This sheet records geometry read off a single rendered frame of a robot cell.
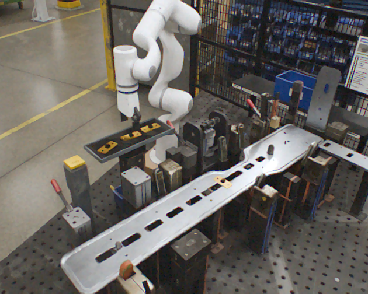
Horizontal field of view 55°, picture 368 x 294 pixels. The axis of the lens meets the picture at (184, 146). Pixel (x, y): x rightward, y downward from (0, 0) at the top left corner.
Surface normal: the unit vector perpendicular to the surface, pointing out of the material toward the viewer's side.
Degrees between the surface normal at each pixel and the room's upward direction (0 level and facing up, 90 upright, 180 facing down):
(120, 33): 90
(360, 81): 90
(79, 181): 90
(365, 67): 90
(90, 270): 0
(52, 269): 0
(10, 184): 0
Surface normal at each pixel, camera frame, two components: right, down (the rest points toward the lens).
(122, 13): -0.48, 0.45
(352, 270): 0.03, -0.83
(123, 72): -0.26, 0.55
